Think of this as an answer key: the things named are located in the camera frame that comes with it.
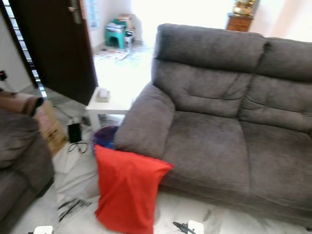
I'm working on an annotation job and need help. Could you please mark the beige tissue box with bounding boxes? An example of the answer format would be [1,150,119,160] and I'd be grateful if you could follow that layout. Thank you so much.
[96,88,111,103]

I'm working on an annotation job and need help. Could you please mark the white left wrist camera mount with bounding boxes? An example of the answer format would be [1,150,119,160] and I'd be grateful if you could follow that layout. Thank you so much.
[33,225,54,234]

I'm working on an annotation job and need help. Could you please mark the white side table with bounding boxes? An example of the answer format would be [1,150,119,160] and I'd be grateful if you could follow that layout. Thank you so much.
[85,86,138,130]

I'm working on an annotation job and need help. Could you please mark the brown cardboard box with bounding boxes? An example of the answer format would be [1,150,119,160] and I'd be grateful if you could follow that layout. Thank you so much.
[36,99,68,156]

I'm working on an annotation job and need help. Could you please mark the grey fabric two-seat sofa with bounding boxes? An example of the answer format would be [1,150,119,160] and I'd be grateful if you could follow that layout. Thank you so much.
[114,23,312,228]

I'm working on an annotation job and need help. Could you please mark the green plastic stool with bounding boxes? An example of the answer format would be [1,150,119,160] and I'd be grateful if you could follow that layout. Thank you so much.
[105,19,128,50]

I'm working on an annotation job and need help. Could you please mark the silver door handle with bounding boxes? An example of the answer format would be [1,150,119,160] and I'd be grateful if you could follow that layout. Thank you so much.
[68,0,82,25]

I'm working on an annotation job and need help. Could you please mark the grey fabric armchair sofa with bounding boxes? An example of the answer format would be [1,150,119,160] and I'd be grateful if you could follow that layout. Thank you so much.
[0,107,55,234]

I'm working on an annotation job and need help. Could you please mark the golden statue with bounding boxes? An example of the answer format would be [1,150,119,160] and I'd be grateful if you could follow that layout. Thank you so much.
[233,0,259,16]

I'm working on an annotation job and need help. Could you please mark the black power adapter box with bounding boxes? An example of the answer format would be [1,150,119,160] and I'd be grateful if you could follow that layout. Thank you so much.
[68,122,82,144]

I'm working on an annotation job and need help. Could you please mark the dark brown wooden door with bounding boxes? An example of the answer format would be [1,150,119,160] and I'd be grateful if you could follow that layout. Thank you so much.
[10,0,98,106]

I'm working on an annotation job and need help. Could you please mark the patterned floor mat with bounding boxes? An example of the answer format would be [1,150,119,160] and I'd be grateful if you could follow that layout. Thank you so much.
[95,47,130,62]

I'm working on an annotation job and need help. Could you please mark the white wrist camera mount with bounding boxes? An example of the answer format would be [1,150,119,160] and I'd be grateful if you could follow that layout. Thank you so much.
[188,220,205,234]
[33,225,54,234]

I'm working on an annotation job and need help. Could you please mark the brown wooden cabinet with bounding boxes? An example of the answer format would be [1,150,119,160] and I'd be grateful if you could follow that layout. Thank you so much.
[226,13,254,33]

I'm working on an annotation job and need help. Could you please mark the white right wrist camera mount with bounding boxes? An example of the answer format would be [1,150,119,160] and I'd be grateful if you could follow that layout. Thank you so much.
[188,220,205,234]

